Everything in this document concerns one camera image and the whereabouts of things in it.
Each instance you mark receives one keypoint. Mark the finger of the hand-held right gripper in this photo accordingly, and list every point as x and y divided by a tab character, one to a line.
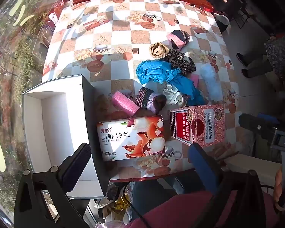
254	124

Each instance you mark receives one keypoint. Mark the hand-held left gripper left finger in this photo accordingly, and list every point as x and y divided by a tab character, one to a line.
77	163

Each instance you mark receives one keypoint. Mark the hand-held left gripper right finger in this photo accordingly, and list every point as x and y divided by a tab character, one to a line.
203	166

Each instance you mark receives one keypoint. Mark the red patterned medicine box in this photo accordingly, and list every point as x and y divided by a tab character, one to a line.
197	123

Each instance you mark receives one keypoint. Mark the white box with black side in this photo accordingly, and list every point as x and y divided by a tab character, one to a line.
49	128

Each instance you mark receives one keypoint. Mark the white fluffy cloth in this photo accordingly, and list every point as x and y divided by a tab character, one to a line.
211	80

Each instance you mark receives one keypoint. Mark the leopard print cloth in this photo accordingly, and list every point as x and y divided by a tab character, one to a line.
180	60

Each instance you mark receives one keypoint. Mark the blue cloth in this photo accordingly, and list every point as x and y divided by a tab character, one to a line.
156	72

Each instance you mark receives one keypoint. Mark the beige bench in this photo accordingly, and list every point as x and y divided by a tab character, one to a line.
251	165

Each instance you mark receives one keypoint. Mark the person's maroon garment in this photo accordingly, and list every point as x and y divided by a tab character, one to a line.
180	211

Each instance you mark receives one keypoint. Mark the person's blue jeans leg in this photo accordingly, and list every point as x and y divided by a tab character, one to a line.
152	192

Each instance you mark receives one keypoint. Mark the cream polka dot scrunchie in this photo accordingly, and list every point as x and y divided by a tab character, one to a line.
174	97

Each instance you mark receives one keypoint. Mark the dark sequined sock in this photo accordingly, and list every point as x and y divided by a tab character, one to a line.
147	98

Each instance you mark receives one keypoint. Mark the pink and black headband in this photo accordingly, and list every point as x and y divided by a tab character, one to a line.
178	39

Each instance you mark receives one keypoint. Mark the checkered printed tablecloth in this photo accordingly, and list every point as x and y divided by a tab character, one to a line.
114	38

